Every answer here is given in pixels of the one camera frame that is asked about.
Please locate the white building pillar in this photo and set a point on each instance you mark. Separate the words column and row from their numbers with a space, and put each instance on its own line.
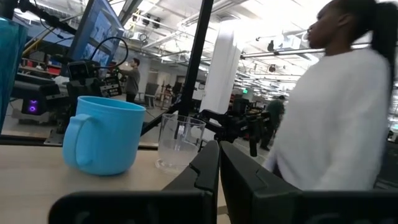
column 222, row 71

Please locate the blue plastic mug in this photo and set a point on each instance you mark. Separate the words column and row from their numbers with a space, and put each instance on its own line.
column 105, row 140

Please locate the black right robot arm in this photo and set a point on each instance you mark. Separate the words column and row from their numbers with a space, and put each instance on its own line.
column 37, row 96

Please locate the black vertical pole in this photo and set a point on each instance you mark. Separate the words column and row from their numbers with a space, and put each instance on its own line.
column 196, row 62

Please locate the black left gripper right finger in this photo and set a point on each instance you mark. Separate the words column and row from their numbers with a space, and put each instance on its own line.
column 280, row 205

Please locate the small clear plastic cup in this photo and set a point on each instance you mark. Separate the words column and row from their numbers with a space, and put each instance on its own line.
column 180, row 146

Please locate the person in white top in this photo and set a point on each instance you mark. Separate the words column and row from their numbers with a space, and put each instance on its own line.
column 335, row 124

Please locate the grey horizontal ceiling pipe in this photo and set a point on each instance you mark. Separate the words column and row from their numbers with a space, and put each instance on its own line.
column 280, row 53

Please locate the large blue screen monitor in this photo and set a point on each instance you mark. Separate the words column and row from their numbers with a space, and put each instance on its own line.
column 99, row 28

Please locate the tall teal plastic tumbler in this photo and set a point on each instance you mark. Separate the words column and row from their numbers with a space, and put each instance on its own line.
column 11, row 62

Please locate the black background robot arm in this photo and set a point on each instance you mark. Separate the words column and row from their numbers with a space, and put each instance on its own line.
column 236, row 124

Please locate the person in grey top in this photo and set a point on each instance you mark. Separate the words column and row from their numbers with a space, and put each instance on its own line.
column 133, row 81

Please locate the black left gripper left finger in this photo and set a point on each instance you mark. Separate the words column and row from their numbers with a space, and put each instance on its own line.
column 140, row 208

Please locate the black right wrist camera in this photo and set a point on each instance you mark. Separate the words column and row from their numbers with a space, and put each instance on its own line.
column 82, row 70

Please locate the light wooden shelf board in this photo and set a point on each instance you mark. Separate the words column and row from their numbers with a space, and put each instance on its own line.
column 31, row 186

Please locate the person in green top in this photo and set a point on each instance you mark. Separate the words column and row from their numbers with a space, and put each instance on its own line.
column 275, row 115

